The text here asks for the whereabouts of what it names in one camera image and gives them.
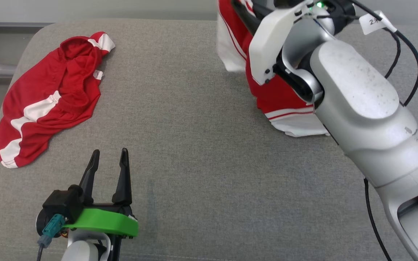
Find grey fabric sofa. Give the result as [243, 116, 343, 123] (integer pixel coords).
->
[0, 18, 418, 261]

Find red and white shirt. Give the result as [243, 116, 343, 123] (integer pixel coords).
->
[216, 0, 331, 137]

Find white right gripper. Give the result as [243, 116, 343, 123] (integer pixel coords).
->
[232, 0, 319, 86]

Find teal left cable connector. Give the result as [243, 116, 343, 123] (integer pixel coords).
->
[37, 214, 66, 249]

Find white label on right cable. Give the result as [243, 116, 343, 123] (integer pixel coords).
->
[359, 10, 397, 36]

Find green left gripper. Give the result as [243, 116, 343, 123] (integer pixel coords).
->
[62, 148, 139, 240]

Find red shorts with white stripes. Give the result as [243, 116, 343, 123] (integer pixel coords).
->
[0, 32, 116, 169]

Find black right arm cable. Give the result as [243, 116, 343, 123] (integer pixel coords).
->
[351, 0, 418, 261]

